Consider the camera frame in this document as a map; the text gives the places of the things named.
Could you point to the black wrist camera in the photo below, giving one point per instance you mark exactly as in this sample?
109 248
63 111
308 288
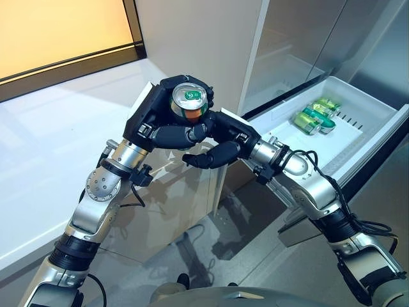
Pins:
264 176
142 175

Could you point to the amber window with black frame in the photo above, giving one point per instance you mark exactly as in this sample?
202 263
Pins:
64 32

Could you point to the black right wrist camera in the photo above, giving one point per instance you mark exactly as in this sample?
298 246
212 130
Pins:
264 176

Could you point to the light green drink can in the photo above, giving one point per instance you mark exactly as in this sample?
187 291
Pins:
326 105
303 123

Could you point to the tall white cabinet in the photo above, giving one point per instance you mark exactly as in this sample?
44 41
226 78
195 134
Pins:
198 38

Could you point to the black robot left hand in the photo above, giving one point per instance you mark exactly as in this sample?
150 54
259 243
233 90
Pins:
143 115

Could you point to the dark green drink can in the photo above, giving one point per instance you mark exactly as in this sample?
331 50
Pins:
321 120

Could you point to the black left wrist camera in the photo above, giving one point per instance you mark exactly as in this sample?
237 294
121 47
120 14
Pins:
142 175

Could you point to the orange and green drink can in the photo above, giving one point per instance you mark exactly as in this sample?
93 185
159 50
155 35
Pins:
188 96

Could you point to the white counter cabinet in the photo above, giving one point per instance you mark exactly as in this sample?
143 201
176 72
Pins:
179 217

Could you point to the grey robot torso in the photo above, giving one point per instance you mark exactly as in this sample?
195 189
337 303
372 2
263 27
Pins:
239 297

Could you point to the black robot foot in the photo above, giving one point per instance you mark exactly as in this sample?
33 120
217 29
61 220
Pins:
182 280

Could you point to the stainless steel fridge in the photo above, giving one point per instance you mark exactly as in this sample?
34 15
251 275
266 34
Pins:
303 38

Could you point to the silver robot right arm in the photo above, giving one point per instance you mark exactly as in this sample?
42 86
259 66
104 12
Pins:
319 188

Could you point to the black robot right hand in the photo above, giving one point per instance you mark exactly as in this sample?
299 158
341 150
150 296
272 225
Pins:
233 128

